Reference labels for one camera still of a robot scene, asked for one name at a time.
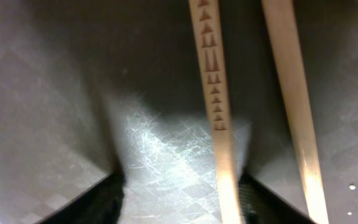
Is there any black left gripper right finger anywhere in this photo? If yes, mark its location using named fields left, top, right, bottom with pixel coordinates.
left=238, top=172, right=314, bottom=224

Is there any dark brown serving tray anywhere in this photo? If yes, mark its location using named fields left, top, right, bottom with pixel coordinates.
left=0, top=1, right=358, bottom=223

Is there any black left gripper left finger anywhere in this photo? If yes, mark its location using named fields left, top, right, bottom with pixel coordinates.
left=40, top=173, right=125, bottom=224

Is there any plain wooden chopstick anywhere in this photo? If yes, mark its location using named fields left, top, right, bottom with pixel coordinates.
left=262, top=0, right=329, bottom=224

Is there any patterned wooden chopstick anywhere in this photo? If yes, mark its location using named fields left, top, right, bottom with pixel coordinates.
left=188, top=0, right=245, bottom=224

